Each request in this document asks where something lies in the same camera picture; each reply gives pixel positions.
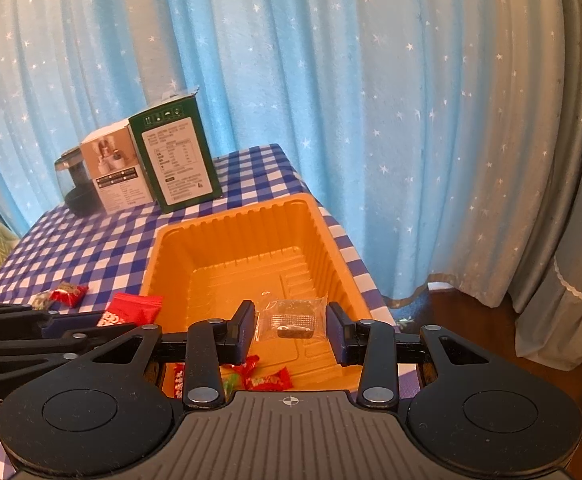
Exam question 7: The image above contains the dark green glass humidifier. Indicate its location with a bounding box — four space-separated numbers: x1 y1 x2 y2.
54 147 107 218

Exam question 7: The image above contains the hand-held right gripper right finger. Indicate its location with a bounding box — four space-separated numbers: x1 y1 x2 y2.
325 301 502 411

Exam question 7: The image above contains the grey lace-trim curtain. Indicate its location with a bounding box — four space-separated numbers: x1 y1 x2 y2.
508 0 582 373

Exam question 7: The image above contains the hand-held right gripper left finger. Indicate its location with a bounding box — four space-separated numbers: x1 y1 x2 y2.
78 300 258 411

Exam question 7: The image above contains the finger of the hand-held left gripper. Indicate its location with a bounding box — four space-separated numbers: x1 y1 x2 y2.
0 302 108 342
0 324 139 433

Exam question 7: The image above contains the white product box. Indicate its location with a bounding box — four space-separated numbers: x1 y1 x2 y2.
80 119 157 213

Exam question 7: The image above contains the green carton box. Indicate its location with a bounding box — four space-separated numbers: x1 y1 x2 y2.
128 87 223 213

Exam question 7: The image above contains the blue star-print curtain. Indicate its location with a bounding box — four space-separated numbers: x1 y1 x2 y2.
0 0 566 311

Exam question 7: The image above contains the red foil candy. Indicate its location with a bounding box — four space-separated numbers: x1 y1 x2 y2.
221 355 262 381
245 366 293 392

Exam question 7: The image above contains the orange plastic tray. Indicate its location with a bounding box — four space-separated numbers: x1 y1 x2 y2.
138 192 389 401

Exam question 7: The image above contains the blue white checkered tablecloth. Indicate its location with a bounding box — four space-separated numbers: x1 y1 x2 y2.
0 144 422 480

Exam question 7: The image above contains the clear snack packet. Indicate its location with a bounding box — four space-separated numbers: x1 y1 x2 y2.
255 290 329 343

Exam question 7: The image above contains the red square snack packet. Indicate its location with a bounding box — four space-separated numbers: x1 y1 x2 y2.
96 292 164 328
173 362 190 401

